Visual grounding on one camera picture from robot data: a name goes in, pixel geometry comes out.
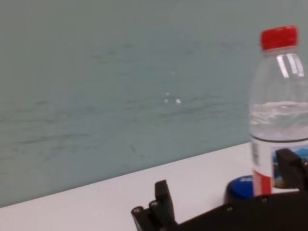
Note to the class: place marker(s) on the blue push button black base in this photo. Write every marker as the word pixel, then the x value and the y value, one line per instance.
pixel 241 187

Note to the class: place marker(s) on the clear water bottle red cap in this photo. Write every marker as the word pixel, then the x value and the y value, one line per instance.
pixel 276 115

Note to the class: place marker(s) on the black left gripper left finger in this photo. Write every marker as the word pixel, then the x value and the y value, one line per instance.
pixel 161 209

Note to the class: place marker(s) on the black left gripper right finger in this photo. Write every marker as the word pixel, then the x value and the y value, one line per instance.
pixel 294 170

